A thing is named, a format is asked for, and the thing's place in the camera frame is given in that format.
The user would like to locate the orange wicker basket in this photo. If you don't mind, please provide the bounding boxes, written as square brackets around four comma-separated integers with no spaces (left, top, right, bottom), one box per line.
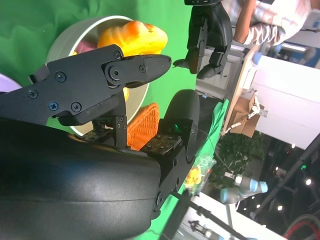
[126,102,161,152]

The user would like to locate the orange ring bread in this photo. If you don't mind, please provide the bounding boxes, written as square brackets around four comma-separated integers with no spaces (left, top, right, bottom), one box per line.
[121,86,131,102]

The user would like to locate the person plaid shirt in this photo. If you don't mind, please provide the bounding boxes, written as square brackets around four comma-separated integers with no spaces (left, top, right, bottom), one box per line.
[239,0,320,47]

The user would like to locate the white cabinet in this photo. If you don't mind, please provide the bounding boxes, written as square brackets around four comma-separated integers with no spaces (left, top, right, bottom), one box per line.
[194,41,242,101]

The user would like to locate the person bare forearm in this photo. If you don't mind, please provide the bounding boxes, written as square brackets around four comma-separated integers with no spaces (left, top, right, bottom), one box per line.
[234,0,258,45]

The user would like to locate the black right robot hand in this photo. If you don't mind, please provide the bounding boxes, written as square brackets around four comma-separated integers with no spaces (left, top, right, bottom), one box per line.
[0,44,201,240]

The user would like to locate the orange striped bread bun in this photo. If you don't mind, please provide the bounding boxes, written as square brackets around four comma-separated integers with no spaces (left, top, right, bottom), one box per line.
[96,20,169,57]

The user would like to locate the salmon pink layered cake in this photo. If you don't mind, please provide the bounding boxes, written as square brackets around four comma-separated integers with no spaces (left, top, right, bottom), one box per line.
[76,41,99,54]

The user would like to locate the pale green bowl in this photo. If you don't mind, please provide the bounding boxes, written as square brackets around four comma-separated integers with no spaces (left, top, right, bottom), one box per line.
[44,15,151,137]

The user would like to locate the clear bag yellow toys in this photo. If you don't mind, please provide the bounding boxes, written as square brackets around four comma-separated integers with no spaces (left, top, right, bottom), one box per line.
[184,153,216,193]

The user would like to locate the green leafy plant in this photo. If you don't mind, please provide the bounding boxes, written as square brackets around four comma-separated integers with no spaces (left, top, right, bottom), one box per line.
[207,132,266,191]

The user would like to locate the green tablecloth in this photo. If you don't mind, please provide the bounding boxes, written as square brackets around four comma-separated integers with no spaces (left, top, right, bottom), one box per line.
[0,0,231,240]

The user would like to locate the brown cardboard box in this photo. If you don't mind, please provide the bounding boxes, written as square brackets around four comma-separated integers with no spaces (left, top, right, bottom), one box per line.
[229,96,266,138]

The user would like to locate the black boom pole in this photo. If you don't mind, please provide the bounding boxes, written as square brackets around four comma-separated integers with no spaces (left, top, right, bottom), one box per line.
[169,192,251,240]

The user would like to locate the beige wooden board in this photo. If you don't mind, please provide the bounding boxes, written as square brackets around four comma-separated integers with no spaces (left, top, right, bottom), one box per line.
[221,46,260,137]

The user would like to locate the small white jointed arm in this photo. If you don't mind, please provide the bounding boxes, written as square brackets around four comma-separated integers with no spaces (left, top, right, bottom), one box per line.
[222,88,268,136]

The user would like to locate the lavender plate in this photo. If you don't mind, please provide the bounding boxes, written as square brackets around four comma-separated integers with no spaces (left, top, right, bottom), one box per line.
[0,72,23,94]

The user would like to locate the black diagonal truss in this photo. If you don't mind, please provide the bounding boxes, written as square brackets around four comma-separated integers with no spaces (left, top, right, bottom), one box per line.
[259,134,320,216]

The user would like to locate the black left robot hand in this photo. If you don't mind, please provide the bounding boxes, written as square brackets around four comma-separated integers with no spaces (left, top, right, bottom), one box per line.
[172,0,232,81]

